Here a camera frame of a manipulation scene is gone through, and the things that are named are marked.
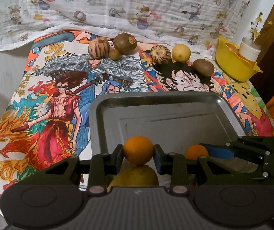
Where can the silver metal tray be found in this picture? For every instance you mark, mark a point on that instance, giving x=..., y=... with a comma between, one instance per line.
x=174, y=120

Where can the yellow lemon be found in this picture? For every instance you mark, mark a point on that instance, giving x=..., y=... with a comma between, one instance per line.
x=181, y=53

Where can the brown wooden furniture edge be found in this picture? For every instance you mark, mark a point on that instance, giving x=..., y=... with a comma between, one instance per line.
x=266, y=38

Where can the large green-brown kiwi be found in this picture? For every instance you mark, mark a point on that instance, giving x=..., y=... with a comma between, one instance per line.
x=137, y=176

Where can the yellow plastic bowl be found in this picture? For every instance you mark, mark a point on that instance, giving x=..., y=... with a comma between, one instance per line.
x=232, y=64

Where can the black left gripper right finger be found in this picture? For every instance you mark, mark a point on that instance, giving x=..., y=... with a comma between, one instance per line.
x=172, y=164

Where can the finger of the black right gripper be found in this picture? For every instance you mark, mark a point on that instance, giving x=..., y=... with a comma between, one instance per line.
x=217, y=151

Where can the red warrior anime drawing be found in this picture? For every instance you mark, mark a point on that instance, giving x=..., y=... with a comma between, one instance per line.
x=47, y=119

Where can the white foam cup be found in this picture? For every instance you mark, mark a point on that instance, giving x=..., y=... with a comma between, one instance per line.
x=249, y=50

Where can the large kiwi with sticker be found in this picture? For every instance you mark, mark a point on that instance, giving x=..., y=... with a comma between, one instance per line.
x=125, y=43

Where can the striped round fruit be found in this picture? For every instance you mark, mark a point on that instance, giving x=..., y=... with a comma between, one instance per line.
x=98, y=48
x=160, y=54

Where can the white cartoon print blanket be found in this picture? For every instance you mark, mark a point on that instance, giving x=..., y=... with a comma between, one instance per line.
x=197, y=23

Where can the small orange tangerine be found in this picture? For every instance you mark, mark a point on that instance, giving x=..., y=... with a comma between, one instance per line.
x=138, y=150

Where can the yellow flower sprig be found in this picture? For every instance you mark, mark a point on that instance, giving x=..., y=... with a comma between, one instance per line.
x=254, y=29

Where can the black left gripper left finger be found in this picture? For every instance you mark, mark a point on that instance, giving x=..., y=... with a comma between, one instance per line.
x=102, y=166

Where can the small brown kiwi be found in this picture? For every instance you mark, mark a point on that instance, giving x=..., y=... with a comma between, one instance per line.
x=114, y=54

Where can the orange fruit in bowl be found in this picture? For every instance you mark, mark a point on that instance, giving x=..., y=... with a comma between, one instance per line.
x=232, y=48

